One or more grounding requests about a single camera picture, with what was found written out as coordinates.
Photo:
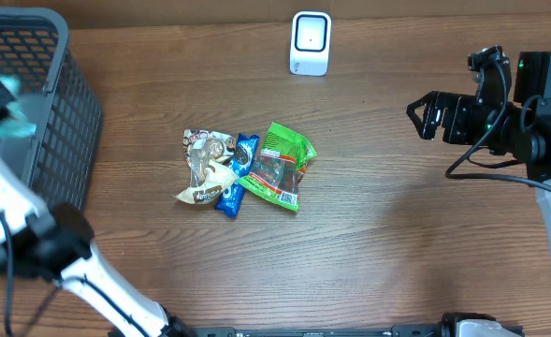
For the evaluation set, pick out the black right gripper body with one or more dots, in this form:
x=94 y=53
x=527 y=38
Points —
x=468 y=121

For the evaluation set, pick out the teal wet wipes pack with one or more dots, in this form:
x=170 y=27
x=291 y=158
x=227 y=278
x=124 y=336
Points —
x=16 y=124

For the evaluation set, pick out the green snack bag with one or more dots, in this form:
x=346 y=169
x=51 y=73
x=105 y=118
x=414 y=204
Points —
x=279 y=167

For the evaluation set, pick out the blue Oreo cookie pack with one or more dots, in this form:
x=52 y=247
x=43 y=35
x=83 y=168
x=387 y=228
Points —
x=241 y=163

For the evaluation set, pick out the brown white pastry wrapper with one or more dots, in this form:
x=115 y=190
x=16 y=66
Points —
x=206 y=153

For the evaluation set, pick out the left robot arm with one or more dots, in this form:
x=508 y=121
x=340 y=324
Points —
x=57 y=245

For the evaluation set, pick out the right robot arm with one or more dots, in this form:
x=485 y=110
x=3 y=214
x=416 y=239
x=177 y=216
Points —
x=506 y=124

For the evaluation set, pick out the white barcode scanner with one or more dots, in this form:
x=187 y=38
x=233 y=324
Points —
x=310 y=43

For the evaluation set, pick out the grey plastic mesh basket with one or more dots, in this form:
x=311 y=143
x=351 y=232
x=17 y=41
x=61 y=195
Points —
x=58 y=160

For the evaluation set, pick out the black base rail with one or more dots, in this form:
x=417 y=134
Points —
x=423 y=330

